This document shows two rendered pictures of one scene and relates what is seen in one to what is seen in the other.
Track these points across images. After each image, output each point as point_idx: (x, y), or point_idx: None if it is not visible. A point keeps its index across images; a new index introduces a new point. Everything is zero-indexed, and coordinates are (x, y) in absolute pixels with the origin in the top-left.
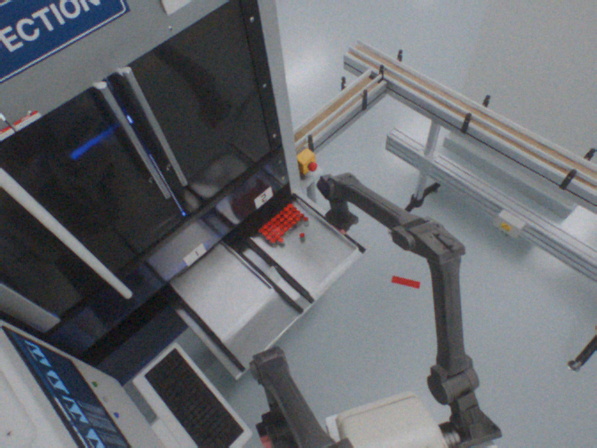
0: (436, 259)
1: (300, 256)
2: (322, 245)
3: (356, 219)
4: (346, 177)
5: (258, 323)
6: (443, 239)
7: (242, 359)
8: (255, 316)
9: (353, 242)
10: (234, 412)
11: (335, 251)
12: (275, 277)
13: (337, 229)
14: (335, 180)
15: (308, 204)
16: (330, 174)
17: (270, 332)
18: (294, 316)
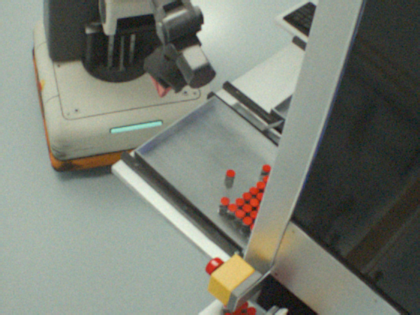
0: None
1: (230, 160)
2: (194, 173)
3: (148, 57)
4: (171, 13)
5: (284, 82)
6: None
7: (298, 51)
8: (290, 90)
9: (140, 166)
10: (297, 33)
11: (171, 163)
12: (268, 126)
13: (166, 189)
14: (189, 1)
15: (219, 252)
16: (193, 66)
17: (267, 71)
18: (235, 84)
